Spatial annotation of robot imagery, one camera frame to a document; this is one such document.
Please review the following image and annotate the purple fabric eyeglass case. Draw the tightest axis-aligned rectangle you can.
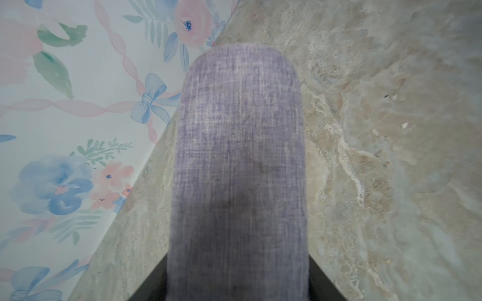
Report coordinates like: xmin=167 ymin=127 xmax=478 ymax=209
xmin=166 ymin=44 xmax=309 ymax=300

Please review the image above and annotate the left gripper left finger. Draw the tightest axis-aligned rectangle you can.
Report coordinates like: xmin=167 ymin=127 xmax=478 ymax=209
xmin=128 ymin=254 xmax=168 ymax=301

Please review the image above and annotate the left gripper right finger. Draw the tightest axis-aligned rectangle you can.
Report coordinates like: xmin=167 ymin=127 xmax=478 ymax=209
xmin=308 ymin=255 xmax=347 ymax=301

